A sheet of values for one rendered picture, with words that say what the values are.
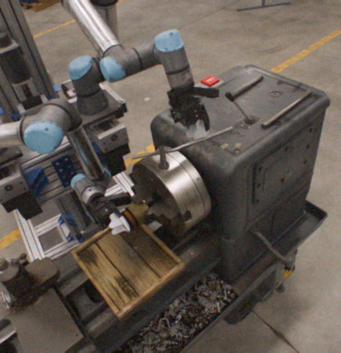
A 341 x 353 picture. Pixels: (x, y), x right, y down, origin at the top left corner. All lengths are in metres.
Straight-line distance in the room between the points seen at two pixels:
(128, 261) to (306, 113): 0.87
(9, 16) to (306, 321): 2.11
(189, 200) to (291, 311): 1.25
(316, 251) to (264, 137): 1.38
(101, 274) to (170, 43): 0.86
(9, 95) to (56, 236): 1.12
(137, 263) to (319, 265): 1.38
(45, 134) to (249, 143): 0.67
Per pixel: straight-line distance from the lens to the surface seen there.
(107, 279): 1.38
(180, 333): 1.56
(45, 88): 1.78
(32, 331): 1.30
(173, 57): 1.03
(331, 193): 2.84
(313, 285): 2.36
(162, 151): 1.13
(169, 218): 1.19
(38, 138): 1.23
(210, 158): 1.19
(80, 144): 1.41
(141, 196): 1.26
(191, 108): 1.07
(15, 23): 1.67
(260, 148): 1.22
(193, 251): 1.40
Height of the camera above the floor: 2.03
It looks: 44 degrees down
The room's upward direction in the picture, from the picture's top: 11 degrees counter-clockwise
